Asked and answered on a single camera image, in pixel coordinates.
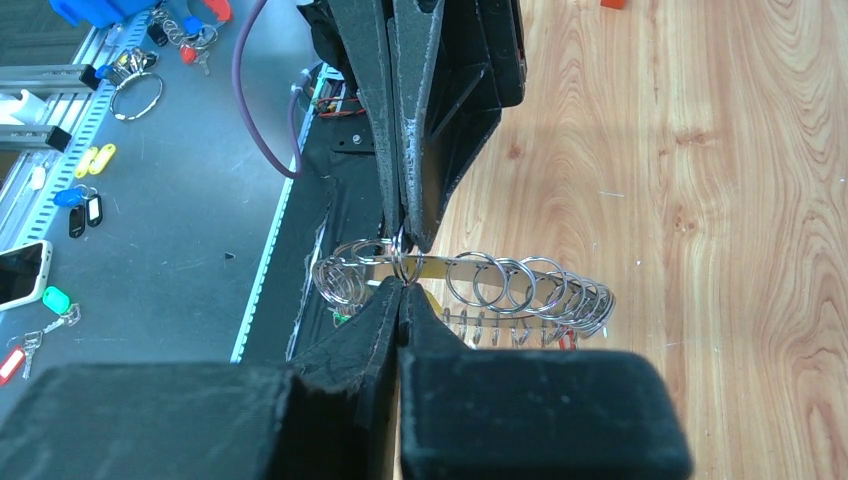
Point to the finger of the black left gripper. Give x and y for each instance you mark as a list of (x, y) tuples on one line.
[(416, 35), (363, 29)]

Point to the slotted white cable duct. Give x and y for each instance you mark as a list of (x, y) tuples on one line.
[(39, 160)]

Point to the key with yellow tag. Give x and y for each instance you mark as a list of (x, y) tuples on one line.
[(418, 269)]

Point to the white smartphone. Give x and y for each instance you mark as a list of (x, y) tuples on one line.
[(24, 273)]

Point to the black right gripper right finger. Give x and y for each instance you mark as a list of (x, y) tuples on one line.
[(529, 414)]

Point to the loose yellow key tags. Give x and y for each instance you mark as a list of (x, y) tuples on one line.
[(94, 160)]

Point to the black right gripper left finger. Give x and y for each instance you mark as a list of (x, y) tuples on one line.
[(326, 414)]

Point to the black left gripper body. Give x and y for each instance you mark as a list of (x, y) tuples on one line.
[(480, 70)]

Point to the loose green key tag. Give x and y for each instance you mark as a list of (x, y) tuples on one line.
[(56, 300)]

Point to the key bunch coloured tags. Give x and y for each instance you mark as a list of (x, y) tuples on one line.
[(172, 24)]

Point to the spare metal keyring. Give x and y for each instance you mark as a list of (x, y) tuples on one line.
[(137, 87)]

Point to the small orange brick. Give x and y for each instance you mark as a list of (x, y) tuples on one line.
[(614, 4)]

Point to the red key tag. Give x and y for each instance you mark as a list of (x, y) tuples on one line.
[(568, 341)]

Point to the blue plastic object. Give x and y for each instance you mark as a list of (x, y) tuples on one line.
[(99, 13)]

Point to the key with red tag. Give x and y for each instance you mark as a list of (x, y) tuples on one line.
[(24, 347)]

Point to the black and blue key tags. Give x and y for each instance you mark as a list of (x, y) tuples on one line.
[(86, 208)]

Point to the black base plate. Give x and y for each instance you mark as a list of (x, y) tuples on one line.
[(333, 202)]

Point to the aluminium frame rail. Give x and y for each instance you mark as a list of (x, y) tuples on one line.
[(24, 94)]

